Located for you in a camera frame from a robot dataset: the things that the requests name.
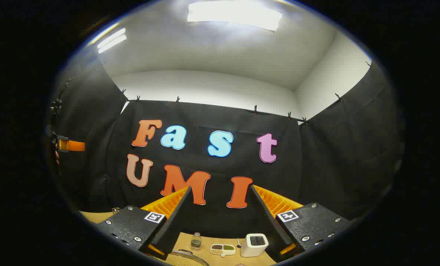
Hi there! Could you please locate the pile of soybeans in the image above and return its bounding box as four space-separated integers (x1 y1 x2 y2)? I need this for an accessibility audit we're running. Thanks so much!
167 254 205 266

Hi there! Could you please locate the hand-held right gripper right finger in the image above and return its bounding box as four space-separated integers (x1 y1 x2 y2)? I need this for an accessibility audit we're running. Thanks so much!
249 185 353 262

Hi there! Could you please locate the clear plastic water bottle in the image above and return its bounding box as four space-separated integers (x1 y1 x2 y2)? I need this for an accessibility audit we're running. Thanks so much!
190 232 202 252

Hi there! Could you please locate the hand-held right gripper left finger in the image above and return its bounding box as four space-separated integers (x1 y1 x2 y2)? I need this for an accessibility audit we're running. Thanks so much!
96 186 192 260

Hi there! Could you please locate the row of black cloth clips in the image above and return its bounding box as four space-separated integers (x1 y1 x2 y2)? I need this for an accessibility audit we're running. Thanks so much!
100 59 372 124

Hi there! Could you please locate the small ceiling light panel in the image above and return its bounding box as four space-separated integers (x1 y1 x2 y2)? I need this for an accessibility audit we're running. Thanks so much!
97 28 127 54

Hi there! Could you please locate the steel pot with black handles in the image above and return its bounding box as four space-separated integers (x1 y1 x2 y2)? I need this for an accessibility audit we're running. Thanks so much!
161 249 210 266

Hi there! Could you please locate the white toaster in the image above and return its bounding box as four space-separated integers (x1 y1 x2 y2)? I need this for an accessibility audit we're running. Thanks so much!
240 233 269 258

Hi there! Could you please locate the white divided bean dish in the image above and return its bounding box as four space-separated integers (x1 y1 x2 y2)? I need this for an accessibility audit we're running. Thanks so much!
209 243 236 257

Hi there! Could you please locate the large ceiling light panel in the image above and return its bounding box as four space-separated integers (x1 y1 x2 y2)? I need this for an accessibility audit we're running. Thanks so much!
187 1 282 32

